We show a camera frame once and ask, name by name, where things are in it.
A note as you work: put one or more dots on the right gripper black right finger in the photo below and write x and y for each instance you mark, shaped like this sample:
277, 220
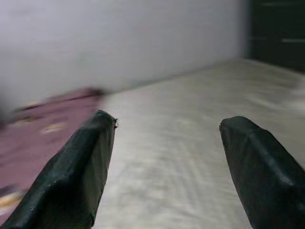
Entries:
267, 176

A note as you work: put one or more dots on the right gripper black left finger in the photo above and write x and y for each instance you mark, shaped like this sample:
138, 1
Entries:
69, 181

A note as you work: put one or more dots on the purple printed blanket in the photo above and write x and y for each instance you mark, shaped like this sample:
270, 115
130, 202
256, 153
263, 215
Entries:
35, 138

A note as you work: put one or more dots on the white quilted mattress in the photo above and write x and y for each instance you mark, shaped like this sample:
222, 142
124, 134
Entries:
178, 119

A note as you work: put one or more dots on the dark grey tufted headboard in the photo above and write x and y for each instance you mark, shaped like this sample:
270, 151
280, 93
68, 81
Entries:
276, 31

